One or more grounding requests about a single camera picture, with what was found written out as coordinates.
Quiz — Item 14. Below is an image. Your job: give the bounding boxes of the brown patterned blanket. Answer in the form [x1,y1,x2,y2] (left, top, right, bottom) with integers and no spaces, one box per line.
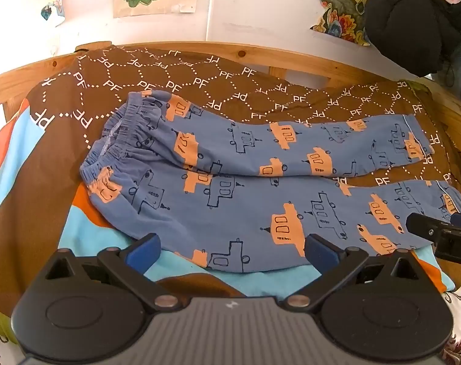
[0,43,461,314]

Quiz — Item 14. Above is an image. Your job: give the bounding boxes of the black jacket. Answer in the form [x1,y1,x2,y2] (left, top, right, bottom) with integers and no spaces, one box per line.
[363,0,461,79]

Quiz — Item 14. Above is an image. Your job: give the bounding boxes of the floral wall poster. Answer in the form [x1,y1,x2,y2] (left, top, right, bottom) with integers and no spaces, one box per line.
[308,0,372,47]

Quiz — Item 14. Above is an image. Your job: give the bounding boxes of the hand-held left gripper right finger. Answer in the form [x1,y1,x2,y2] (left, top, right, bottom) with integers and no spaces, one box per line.
[285,233,424,309]

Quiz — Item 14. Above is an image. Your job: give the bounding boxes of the blue printed pants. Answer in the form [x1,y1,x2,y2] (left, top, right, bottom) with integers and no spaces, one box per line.
[80,90,461,273]

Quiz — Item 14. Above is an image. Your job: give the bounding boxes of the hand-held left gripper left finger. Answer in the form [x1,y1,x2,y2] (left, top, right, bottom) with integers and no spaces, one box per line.
[43,233,180,310]

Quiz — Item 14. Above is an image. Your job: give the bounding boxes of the white wall pipe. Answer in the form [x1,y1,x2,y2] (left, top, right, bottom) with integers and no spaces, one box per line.
[205,0,220,43]

